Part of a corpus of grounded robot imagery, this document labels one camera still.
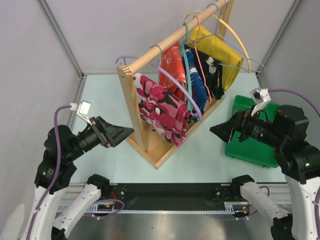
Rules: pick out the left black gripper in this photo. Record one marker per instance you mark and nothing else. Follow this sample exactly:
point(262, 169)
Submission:
point(115, 134)

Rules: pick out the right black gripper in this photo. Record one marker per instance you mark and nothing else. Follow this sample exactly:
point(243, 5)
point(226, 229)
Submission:
point(239, 121)

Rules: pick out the pink camouflage trousers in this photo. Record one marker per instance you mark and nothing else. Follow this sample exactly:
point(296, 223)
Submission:
point(161, 109)

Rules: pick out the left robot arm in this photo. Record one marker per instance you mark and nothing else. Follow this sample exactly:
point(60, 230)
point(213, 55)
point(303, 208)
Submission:
point(54, 173)

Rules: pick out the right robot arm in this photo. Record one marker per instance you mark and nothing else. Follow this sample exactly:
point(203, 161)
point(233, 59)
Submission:
point(299, 162)

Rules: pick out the blue patterned trousers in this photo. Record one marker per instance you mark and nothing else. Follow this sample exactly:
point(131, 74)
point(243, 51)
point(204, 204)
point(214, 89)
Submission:
point(199, 92)

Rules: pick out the orange white trousers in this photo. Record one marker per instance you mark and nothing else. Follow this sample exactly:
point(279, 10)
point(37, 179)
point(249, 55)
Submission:
point(171, 62)

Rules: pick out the teal hanger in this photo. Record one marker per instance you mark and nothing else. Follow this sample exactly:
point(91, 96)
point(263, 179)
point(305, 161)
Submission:
point(183, 54)

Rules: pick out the yellow trousers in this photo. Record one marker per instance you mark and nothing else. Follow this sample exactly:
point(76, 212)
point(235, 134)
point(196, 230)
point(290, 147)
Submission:
point(214, 47)

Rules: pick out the yellow hanger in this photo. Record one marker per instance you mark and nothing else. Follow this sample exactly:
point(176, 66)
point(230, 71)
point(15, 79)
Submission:
point(243, 48)

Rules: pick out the green plastic tray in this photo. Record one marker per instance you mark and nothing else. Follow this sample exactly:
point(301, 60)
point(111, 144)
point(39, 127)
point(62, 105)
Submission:
point(251, 150)

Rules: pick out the wooden clothes rack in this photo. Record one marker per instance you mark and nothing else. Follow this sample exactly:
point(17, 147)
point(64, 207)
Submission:
point(146, 142)

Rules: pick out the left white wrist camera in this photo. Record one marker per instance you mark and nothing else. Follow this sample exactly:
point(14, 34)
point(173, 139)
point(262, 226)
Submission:
point(82, 110)

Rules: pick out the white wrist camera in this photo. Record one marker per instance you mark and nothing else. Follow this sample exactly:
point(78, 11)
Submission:
point(82, 110)
point(261, 99)

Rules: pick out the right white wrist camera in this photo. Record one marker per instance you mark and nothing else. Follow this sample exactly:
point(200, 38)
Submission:
point(261, 99)

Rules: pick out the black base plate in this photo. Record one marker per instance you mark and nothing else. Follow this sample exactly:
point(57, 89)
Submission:
point(173, 196)

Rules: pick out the white cable duct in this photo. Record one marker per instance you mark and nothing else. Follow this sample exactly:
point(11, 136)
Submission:
point(229, 209)

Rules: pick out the light blue wire hanger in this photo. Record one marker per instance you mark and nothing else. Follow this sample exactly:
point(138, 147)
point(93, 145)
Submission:
point(194, 19)

